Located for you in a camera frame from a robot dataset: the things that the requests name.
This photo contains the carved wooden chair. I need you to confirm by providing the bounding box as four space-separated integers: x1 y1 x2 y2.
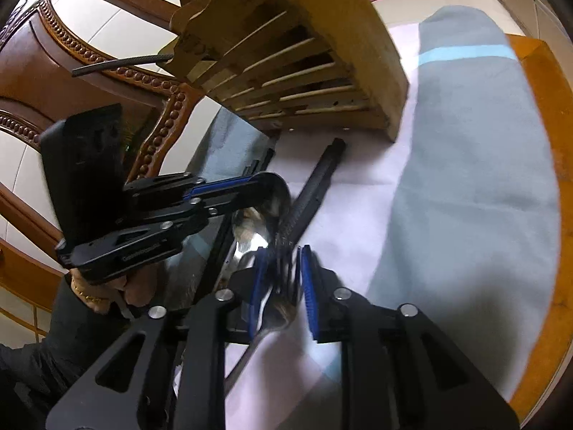
0 0 226 337

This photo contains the silver spoon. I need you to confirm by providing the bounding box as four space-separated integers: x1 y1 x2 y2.
215 172 294 292

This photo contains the black chopstick on table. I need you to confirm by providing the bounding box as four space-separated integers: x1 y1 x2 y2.
71 53 174 78

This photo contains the wooden utensil holder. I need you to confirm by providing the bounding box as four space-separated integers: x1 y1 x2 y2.
164 0 409 139

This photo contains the grey striped table cloth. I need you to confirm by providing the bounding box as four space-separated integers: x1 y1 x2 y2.
165 5 563 430

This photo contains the left hand gloved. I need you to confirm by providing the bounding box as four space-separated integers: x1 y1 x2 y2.
70 264 159 314

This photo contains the black textured knife handle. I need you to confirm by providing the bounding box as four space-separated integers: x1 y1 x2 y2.
276 138 347 249

